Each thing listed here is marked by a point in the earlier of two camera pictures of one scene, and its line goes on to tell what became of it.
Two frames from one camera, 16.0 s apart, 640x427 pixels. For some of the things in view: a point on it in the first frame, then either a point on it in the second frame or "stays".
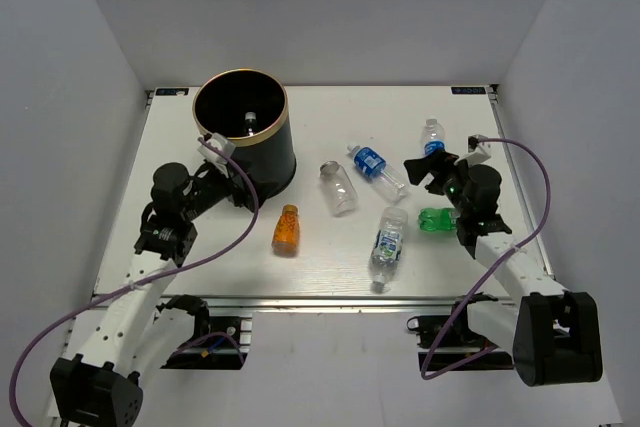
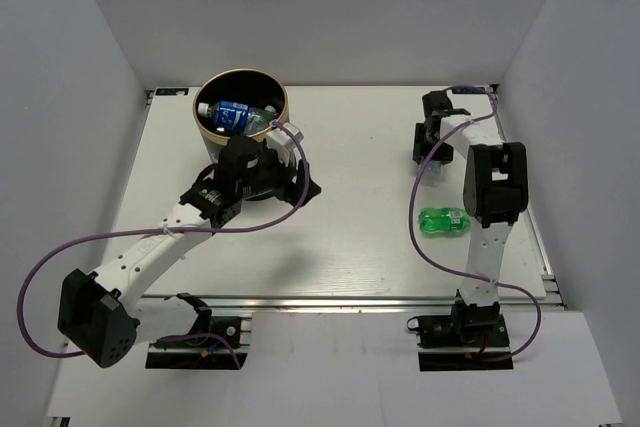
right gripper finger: x=417 y=170 to x=419 y=143
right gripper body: x=451 y=180 to x=443 y=153
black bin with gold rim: x=250 y=107 stays
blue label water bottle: x=372 y=166 to x=226 y=116
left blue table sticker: x=172 y=91 stays
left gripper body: x=218 y=185 to x=271 y=176
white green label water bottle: x=387 y=245 to x=259 y=118
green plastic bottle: x=444 y=218 stays
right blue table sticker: x=468 y=90 stays
